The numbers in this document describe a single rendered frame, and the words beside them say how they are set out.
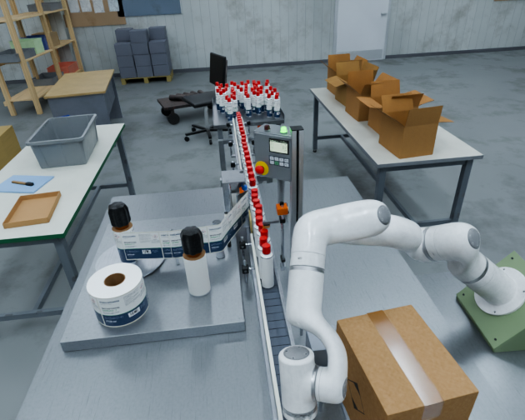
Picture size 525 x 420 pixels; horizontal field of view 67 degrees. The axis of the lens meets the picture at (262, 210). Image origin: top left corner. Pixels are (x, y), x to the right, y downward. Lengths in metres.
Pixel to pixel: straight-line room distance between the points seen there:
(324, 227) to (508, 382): 0.86
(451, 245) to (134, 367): 1.13
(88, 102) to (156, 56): 3.83
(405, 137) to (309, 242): 2.12
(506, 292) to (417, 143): 1.69
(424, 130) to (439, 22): 8.51
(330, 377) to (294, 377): 0.08
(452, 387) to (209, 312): 0.87
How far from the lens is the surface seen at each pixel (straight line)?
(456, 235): 1.36
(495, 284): 1.59
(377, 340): 1.18
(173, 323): 1.58
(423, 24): 11.32
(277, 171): 1.56
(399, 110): 3.35
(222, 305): 1.61
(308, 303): 0.98
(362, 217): 1.06
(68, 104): 5.82
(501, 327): 1.67
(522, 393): 1.59
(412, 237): 1.27
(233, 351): 1.52
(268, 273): 1.60
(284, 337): 1.48
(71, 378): 1.61
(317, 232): 1.01
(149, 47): 9.34
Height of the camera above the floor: 2.00
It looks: 31 degrees down
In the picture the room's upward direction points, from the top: 3 degrees counter-clockwise
